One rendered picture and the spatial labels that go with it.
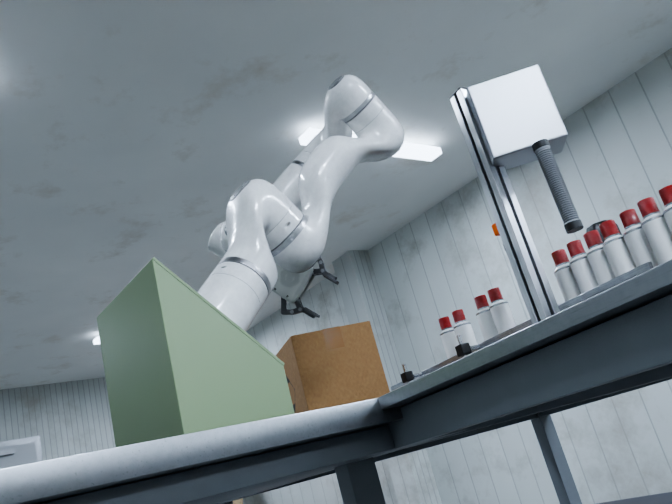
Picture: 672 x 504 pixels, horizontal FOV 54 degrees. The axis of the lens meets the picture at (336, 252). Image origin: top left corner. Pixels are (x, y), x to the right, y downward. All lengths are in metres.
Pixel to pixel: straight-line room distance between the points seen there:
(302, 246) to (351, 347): 0.53
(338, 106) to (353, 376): 0.73
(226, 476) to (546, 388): 0.45
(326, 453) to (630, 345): 0.51
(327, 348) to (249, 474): 0.90
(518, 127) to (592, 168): 3.75
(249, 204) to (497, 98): 0.61
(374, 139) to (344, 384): 0.67
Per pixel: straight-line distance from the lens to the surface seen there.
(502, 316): 1.78
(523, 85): 1.60
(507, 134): 1.54
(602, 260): 1.54
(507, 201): 1.53
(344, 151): 1.53
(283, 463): 1.03
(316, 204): 1.47
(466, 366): 0.89
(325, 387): 1.82
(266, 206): 1.38
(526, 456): 5.79
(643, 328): 0.74
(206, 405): 1.05
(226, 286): 1.26
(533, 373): 0.86
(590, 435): 5.43
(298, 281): 1.57
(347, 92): 1.61
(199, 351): 1.07
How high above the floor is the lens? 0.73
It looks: 18 degrees up
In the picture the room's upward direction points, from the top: 16 degrees counter-clockwise
